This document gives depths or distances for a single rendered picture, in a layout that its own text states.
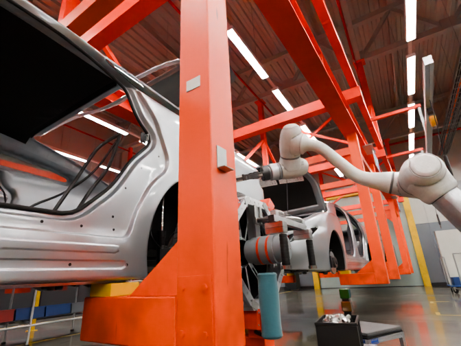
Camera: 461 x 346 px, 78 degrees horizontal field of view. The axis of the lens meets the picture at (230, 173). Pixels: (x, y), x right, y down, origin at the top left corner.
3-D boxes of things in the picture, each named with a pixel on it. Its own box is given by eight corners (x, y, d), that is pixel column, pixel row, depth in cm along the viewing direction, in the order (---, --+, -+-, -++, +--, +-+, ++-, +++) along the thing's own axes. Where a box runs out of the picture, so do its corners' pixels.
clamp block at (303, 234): (297, 240, 158) (296, 231, 160) (313, 238, 154) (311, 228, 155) (293, 239, 154) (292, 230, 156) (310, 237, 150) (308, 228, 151)
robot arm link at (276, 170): (277, 179, 155) (267, 181, 154) (274, 163, 155) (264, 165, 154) (283, 179, 146) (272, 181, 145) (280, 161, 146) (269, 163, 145)
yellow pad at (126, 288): (118, 294, 130) (119, 282, 132) (138, 294, 123) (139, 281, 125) (89, 296, 119) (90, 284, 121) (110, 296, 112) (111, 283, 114)
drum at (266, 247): (256, 266, 154) (254, 239, 159) (294, 263, 143) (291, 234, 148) (243, 265, 143) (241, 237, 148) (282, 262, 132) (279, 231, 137)
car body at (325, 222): (310, 273, 828) (302, 218, 882) (381, 270, 733) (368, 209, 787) (202, 281, 435) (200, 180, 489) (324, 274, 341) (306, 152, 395)
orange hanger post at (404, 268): (387, 274, 946) (371, 202, 1029) (411, 274, 911) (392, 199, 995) (387, 274, 933) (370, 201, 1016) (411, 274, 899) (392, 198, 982)
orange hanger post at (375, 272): (342, 284, 460) (319, 145, 543) (389, 283, 425) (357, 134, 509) (340, 285, 447) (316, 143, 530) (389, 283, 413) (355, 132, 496)
